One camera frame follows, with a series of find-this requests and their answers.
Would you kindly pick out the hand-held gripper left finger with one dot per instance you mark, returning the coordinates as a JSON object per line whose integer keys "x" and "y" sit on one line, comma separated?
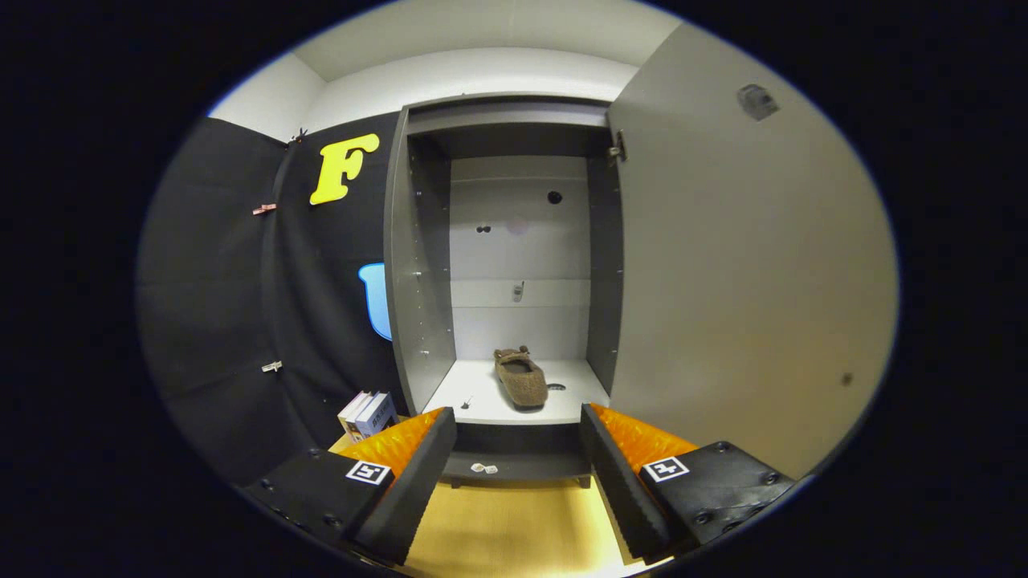
{"x": 418, "y": 490}

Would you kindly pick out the lavender paperback book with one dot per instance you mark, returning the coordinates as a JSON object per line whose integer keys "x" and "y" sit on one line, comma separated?
{"x": 376, "y": 413}

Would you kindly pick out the red clip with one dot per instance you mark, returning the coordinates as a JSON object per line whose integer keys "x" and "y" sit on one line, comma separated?
{"x": 264, "y": 209}

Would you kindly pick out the black backdrop cloth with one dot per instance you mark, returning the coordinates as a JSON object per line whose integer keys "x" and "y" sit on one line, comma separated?
{"x": 209, "y": 281}

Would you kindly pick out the pale paperback book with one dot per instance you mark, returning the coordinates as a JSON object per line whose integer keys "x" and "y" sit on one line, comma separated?
{"x": 347, "y": 413}
{"x": 359, "y": 409}

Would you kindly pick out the metal door hinge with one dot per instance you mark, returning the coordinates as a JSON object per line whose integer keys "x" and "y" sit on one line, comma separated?
{"x": 617, "y": 150}

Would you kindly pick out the grey cabinet shelf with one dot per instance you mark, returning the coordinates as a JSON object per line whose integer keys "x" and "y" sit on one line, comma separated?
{"x": 498, "y": 401}

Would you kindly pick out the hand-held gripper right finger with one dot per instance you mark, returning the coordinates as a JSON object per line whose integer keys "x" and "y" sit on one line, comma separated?
{"x": 622, "y": 490}

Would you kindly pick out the grey shoe cabinet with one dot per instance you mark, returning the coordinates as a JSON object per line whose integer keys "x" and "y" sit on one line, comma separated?
{"x": 418, "y": 265}

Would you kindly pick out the black clip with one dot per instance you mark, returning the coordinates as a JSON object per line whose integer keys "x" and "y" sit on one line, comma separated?
{"x": 299, "y": 136}

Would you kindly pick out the brown fuzzy shoe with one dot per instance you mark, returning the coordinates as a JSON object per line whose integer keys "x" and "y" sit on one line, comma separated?
{"x": 522, "y": 381}

